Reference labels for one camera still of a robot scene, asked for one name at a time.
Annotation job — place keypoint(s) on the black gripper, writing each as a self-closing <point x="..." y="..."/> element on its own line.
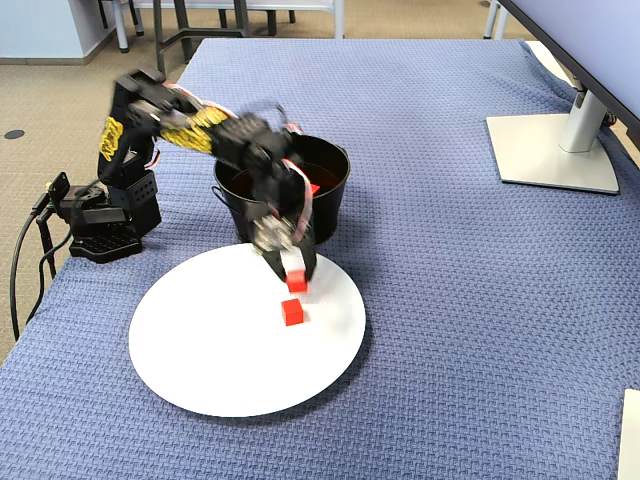
<point x="278" y="238"/>

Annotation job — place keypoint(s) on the red cube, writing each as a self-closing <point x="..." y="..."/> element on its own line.
<point x="315" y="190"/>
<point x="292" y="314"/>
<point x="297" y="282"/>

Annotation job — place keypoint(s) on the black yellow robot arm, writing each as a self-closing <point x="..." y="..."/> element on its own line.
<point x="120" y="175"/>

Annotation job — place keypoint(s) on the white round plate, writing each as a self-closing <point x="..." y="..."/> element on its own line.
<point x="210" y="350"/>

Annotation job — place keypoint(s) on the black metal bucket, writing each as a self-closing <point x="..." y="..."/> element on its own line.
<point x="330" y="210"/>

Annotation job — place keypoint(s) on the blue woven table cloth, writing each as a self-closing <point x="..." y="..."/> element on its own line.
<point x="450" y="300"/>

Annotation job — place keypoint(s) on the black chair leg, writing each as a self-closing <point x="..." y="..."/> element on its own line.
<point x="271" y="22"/>

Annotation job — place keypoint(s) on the white table leg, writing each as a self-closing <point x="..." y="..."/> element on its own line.
<point x="123" y="30"/>
<point x="490" y="20"/>
<point x="339" y="20"/>

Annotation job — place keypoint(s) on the silver monitor stand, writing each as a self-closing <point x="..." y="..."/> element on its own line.
<point x="550" y="150"/>

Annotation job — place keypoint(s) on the black floor disc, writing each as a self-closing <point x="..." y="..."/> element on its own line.
<point x="14" y="134"/>

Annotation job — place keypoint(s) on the computer monitor screen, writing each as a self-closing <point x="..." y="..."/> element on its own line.
<point x="600" y="40"/>

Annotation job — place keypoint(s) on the white flat board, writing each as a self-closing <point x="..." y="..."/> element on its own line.
<point x="631" y="440"/>

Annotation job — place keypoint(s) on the dark grey metal leg frame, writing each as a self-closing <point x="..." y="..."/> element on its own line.
<point x="172" y="37"/>

